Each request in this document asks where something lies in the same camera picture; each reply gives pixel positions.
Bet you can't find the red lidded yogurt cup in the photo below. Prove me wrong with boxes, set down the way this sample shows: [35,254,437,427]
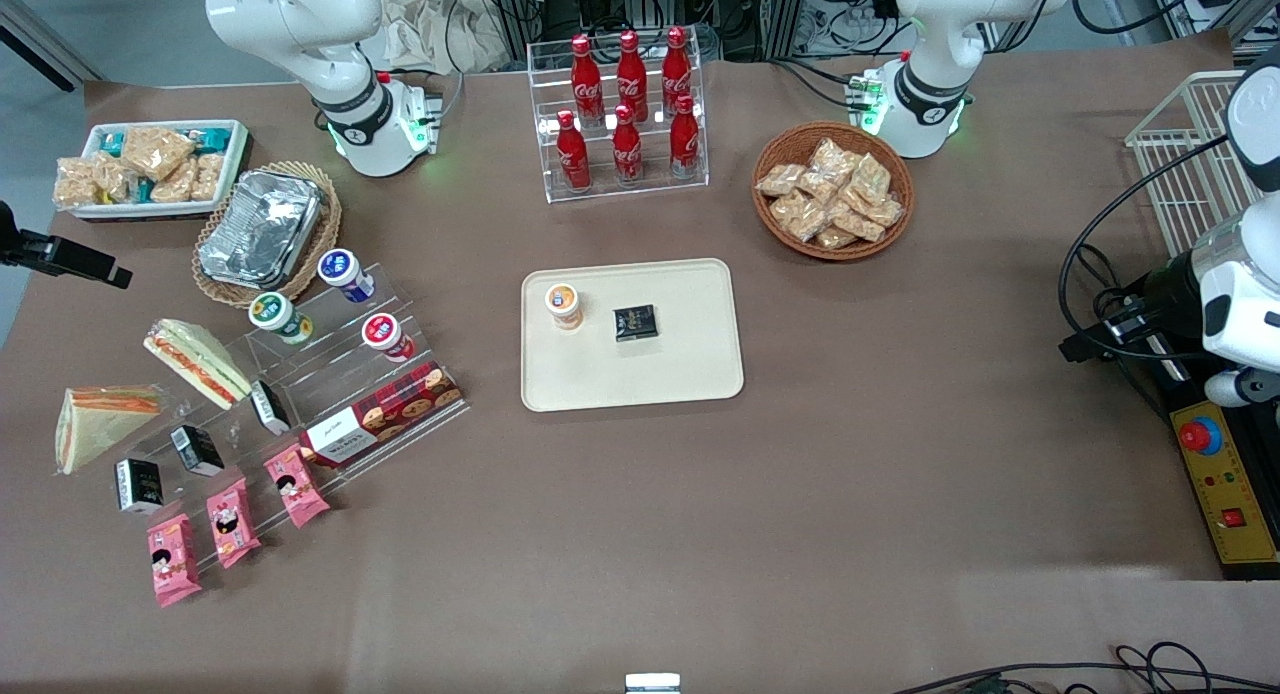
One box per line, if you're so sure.
[361,312,416,364]

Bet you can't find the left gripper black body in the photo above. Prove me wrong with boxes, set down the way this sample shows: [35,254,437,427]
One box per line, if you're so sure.
[1135,249,1217,361]

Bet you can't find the orange lidded cup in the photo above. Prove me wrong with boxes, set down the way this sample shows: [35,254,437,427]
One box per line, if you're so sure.
[545,283,585,332]

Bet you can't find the triangle sandwich with orange filling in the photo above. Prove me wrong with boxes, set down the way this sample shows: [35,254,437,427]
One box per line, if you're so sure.
[55,384,167,476]

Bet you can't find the clear acrylic tiered stand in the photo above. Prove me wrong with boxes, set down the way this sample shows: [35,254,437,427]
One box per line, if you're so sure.
[110,262,472,577]

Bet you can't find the pink snack pack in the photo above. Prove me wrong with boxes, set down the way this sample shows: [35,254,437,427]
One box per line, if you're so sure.
[263,444,331,529]
[205,478,262,570]
[147,513,203,609]

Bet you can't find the red plaid cookie box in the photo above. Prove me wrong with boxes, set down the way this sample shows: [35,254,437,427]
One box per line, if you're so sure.
[299,361,465,468]

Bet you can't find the foil food container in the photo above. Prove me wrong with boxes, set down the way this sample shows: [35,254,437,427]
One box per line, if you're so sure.
[197,170,324,288]

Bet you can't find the white rectangular plastic bin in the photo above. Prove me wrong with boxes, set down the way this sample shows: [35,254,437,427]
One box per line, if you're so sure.
[64,119,252,221]

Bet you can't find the black looped gripper cable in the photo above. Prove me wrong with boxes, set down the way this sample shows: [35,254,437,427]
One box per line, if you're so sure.
[1057,134,1234,367]

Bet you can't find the white wire basket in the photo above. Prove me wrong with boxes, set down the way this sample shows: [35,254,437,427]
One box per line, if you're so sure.
[1124,70,1257,261]

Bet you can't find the beige plastic tray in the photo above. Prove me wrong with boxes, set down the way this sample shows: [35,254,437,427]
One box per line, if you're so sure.
[520,258,746,414]

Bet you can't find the black floor cable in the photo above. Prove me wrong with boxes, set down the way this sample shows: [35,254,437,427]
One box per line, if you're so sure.
[888,641,1280,694]

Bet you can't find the green lidded yogurt cup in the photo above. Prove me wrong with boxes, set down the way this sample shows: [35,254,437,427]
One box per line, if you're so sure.
[248,291,315,346]

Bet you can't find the blue lidded yogurt cup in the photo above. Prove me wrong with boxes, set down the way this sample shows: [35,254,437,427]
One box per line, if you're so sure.
[317,248,377,304]

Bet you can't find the yellow control box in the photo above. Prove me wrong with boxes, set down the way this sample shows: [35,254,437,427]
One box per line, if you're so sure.
[1169,398,1280,581]

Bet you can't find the round wicker basket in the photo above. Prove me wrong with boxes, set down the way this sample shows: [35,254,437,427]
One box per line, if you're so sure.
[751,121,916,263]

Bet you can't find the red emergency stop button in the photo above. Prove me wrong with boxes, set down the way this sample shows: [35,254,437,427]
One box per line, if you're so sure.
[1177,415,1224,458]

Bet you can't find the brown table cover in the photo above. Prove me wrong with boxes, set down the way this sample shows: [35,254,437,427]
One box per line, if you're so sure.
[0,29,1280,694]

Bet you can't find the clear acrylic bottle rack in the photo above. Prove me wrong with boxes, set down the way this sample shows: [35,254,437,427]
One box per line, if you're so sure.
[526,34,710,206]

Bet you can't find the red cola bottle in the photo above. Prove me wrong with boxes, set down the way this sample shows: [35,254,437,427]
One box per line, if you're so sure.
[611,103,645,188]
[555,109,592,194]
[616,30,649,123]
[668,93,702,181]
[571,34,604,127]
[661,26,694,115]

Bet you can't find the flat wicker tray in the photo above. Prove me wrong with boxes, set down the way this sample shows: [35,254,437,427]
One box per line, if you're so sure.
[191,160,344,309]

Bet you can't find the triangle sandwich with red filling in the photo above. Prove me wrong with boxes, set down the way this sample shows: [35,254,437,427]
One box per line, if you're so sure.
[143,319,254,411]

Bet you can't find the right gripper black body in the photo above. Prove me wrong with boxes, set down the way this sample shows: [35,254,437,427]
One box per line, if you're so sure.
[0,202,51,268]

